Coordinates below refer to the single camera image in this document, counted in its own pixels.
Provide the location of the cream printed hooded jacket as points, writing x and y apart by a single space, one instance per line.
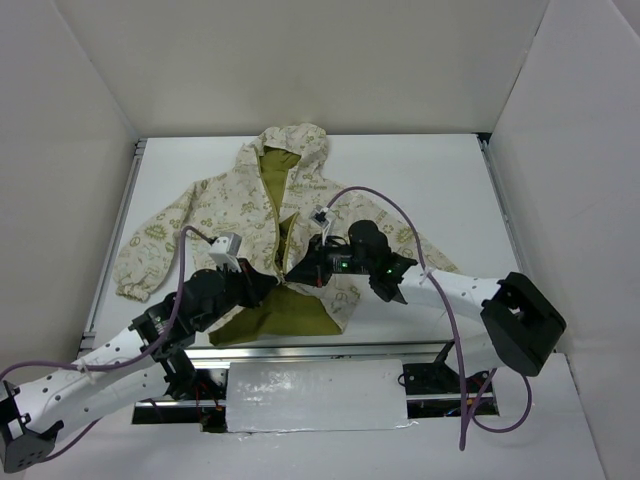
273 240

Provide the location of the olive green Snoopy t-shirt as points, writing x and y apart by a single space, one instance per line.
284 312

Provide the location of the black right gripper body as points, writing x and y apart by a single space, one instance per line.
316 265

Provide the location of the white foil-edged panel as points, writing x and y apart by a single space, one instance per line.
335 395

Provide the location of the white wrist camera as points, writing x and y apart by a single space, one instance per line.
324 219
224 251

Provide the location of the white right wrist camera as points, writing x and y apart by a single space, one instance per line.
324 219

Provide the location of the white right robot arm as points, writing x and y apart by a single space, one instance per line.
521 326

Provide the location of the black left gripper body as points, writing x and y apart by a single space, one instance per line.
251 285

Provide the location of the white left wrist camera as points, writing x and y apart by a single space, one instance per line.
224 251

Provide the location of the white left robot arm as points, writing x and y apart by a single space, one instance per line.
145 360

